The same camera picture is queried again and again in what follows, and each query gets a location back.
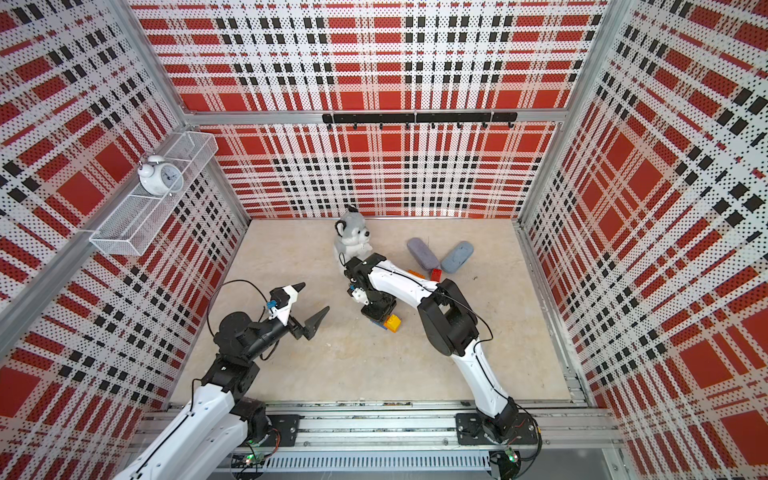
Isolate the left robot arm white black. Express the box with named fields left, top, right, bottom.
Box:
left=115, top=282, right=330, bottom=479

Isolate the black hook rail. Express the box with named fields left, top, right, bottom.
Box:
left=321, top=111, right=519, bottom=127

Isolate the grey white husky plush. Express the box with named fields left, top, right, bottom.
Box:
left=334, top=205, right=373, bottom=270

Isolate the purple grey oval case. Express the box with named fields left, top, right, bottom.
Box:
left=406, top=237, right=440, bottom=271

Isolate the yellow lego brick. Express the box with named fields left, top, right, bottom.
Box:
left=383, top=314, right=402, bottom=333

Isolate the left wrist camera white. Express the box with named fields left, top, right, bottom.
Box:
left=267, top=286, right=298, bottom=326

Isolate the white alarm clock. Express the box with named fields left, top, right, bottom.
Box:
left=137, top=155, right=184, bottom=197

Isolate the blue grey oval case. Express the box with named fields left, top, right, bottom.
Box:
left=441, top=241, right=474, bottom=274

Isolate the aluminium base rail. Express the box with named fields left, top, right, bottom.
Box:
left=212, top=401, right=634, bottom=479

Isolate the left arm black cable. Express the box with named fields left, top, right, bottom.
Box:
left=205, top=278, right=271, bottom=337

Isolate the white wire mesh shelf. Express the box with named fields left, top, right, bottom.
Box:
left=90, top=130, right=218, bottom=256

